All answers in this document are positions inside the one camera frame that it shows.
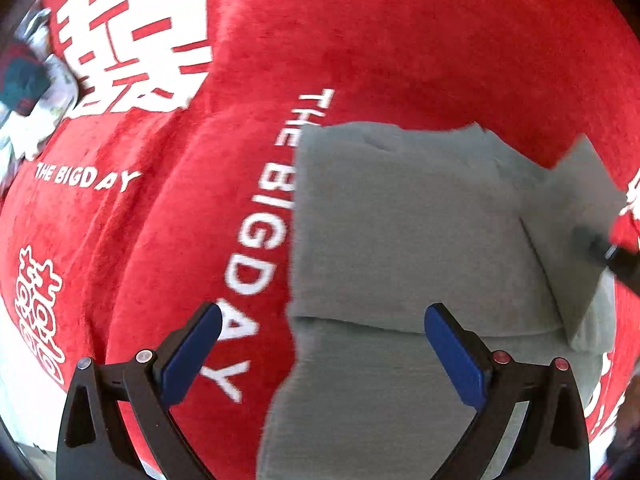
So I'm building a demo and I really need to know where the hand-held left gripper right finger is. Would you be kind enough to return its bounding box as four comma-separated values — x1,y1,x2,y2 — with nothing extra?
424,302,592,480

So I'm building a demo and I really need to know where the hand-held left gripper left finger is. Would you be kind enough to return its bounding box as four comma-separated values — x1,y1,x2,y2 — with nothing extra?
56,301,223,480

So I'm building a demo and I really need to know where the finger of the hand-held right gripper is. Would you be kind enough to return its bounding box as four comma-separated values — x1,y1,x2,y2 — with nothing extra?
586,232,640,283

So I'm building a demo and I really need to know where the grey fleece garment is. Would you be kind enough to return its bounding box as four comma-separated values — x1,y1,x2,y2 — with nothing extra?
260,121,629,480

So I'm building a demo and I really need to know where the colourful crumpled cloth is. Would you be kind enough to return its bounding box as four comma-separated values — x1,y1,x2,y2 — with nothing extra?
0,9,81,196

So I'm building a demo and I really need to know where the red printed blanket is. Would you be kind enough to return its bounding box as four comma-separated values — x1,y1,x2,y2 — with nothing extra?
0,0,640,480

